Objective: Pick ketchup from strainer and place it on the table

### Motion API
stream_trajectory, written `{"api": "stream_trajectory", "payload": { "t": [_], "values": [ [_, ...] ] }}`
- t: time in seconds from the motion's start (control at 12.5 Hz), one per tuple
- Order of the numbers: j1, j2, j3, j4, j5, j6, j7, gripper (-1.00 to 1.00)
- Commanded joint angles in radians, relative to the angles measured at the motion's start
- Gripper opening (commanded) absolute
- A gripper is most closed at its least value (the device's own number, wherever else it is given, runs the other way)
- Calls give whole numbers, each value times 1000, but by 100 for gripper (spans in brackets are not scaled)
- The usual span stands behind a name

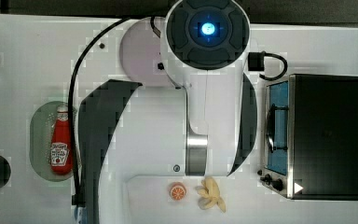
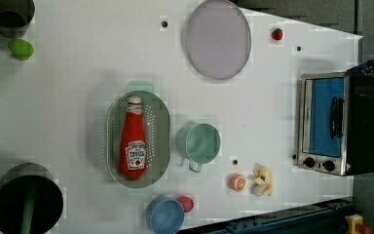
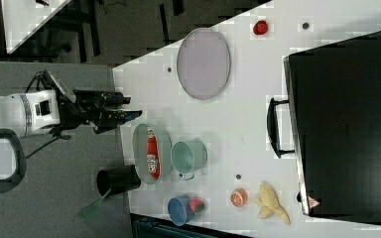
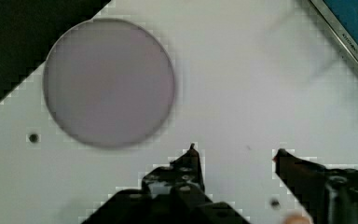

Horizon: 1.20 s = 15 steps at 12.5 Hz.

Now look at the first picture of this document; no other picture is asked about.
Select black toaster oven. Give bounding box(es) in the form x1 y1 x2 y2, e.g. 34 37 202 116
258 74 358 201

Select peeled banana toy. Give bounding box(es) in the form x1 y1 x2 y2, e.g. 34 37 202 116
197 176 227 213

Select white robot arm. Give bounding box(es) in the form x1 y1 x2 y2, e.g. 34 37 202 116
77 0 251 224

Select red ketchup bottle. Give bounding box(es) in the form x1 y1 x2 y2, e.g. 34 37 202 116
50 105 72 175

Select orange slice toy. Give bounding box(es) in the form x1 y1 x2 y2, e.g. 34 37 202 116
170 182 186 201

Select lilac round plate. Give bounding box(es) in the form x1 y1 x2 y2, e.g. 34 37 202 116
119 17 173 87

